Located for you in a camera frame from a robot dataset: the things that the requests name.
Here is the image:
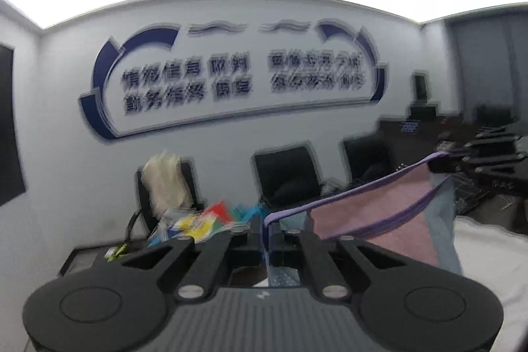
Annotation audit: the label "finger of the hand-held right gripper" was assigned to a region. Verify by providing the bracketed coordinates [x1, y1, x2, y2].
[427, 152, 528, 175]
[464, 124, 528, 151]

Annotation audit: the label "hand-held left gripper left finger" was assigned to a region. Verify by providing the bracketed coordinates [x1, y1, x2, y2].
[119, 216, 265, 302]

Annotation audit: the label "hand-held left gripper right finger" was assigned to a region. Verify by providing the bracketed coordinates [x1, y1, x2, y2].
[268, 224, 410, 302]

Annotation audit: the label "pink shorts with purple waistband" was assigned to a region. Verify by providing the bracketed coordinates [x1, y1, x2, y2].
[264, 152, 463, 289]

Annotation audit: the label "black office chair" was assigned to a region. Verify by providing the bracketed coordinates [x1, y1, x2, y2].
[342, 133, 395, 191]
[251, 144, 325, 209]
[134, 160, 206, 243]

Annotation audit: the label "grey double door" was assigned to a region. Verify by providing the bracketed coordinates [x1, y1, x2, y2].
[447, 12, 528, 122]

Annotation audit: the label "white fleece blanket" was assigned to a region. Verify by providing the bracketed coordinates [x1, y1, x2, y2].
[451, 214, 528, 352]

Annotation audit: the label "cream cloth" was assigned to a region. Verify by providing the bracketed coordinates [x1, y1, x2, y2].
[140, 150, 198, 218]

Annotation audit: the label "yellow-green small object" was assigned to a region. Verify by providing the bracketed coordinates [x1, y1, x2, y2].
[105, 242, 131, 263]

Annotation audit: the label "green zip bag blue handles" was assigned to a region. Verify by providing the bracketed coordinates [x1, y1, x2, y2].
[148, 201, 265, 249]

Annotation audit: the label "blue lettered wall sign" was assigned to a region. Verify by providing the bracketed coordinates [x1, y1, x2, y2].
[78, 18, 390, 140]

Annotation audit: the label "black wall screen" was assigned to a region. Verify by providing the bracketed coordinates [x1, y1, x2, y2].
[0, 43, 26, 208]

